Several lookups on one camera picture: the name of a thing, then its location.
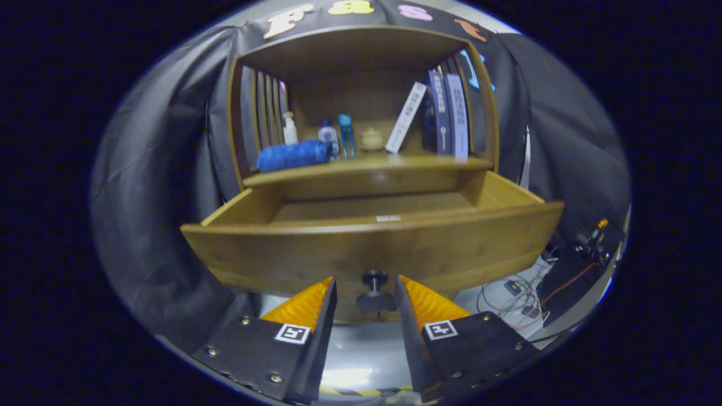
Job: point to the light purple book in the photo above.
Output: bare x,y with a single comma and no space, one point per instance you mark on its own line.
458,118

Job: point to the black backdrop cloth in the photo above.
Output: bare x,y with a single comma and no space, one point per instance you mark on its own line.
158,169

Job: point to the beige lidded tea cup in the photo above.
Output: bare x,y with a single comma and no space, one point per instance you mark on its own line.
372,140

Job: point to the white pump bottle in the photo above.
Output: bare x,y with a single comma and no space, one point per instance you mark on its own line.
290,134

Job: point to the black and orange device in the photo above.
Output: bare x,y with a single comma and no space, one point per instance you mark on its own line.
589,242

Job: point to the wooden countertop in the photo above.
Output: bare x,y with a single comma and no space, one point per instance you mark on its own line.
383,163

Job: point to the clear blue bottle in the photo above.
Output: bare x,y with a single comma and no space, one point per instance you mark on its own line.
346,135

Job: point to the small white bottle blue cap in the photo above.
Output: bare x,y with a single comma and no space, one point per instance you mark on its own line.
328,135

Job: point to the rolled blue towel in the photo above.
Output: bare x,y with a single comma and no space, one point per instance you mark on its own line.
293,156

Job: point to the white book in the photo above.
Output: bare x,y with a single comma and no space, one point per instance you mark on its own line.
407,115

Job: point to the wooden cabinet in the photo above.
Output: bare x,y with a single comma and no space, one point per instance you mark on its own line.
350,51

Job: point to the dark blue book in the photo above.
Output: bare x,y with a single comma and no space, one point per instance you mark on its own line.
440,118

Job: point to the small black box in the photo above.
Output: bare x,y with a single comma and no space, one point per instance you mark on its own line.
512,286

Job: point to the wooden drawer with black knob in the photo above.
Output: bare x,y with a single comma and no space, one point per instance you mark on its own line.
282,254

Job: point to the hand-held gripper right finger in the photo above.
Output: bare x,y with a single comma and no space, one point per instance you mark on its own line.
414,344

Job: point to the yellow black floor tape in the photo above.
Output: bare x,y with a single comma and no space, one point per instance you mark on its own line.
361,392

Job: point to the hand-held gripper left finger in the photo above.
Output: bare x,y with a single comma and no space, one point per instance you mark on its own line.
316,349

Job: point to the black mat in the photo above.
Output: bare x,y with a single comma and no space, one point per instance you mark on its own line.
564,265

